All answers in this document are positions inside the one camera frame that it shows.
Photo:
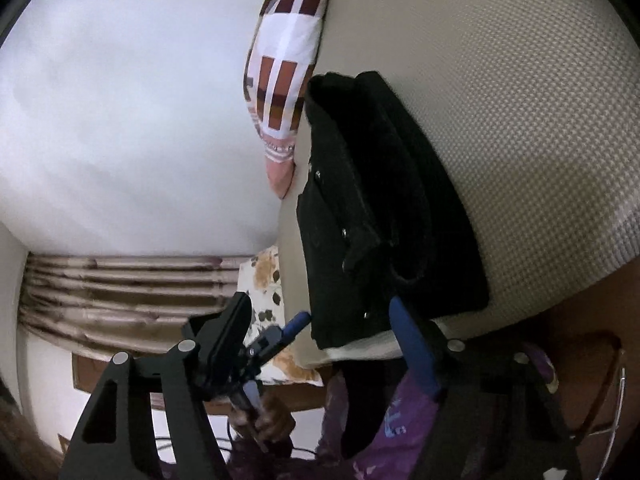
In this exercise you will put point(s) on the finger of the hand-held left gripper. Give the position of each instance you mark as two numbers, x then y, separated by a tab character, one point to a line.
296	322

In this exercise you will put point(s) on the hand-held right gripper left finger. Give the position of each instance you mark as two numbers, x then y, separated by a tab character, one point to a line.
227	340

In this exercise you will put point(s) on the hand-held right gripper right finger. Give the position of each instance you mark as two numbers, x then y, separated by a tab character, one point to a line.
412	350

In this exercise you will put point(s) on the black pants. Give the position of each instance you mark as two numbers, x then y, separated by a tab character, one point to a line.
390	210

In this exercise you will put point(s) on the person's left hand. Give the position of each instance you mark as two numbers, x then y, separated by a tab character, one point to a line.
274	419

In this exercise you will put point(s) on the white floral pillow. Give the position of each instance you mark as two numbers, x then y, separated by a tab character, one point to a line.
265	270

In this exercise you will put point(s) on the striped beige curtain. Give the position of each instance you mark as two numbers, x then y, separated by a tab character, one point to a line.
125	290

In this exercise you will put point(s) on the beige woven mattress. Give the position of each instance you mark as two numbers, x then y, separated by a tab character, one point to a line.
500	110

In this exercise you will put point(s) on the plaid brown white pillow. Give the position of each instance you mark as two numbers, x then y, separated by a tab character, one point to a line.
285	45

